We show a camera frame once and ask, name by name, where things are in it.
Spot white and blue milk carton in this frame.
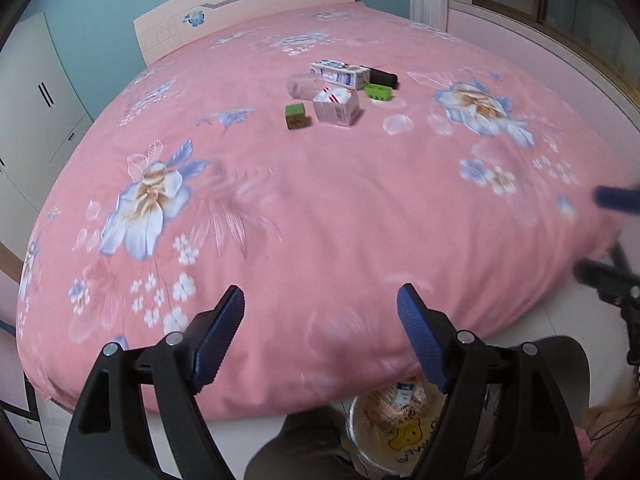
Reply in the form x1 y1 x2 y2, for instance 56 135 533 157
310 59 371 91

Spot person's trouser leg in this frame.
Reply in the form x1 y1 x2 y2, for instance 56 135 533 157
243 407 353 480

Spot pink headboard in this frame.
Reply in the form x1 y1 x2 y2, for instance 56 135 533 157
133 0 357 67

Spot red and white carton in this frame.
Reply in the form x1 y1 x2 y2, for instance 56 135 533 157
312 87 361 126

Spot thin black cables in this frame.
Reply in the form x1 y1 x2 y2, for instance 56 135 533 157
586 395 640 448

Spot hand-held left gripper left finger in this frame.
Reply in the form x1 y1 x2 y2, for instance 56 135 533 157
62 284 247 480

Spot white wardrobe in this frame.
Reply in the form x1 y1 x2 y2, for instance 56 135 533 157
0 12 95 213

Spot clear plastic bottle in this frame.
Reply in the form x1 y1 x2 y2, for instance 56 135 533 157
287 73 327 102

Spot green cube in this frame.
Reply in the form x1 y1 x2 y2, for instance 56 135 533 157
285 103 313 132

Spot white nightstand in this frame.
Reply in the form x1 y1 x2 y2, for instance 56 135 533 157
0 367 53 466

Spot pink floral blanket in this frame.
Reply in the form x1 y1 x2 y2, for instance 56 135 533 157
15 2 626 417

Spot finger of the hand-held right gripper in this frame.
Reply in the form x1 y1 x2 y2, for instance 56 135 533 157
574 259 640 306
593 184 640 210

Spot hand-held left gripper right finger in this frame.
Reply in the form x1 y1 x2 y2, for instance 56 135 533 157
396 283 587 480

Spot black foam cylinder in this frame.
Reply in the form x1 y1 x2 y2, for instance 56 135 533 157
369 66 399 90

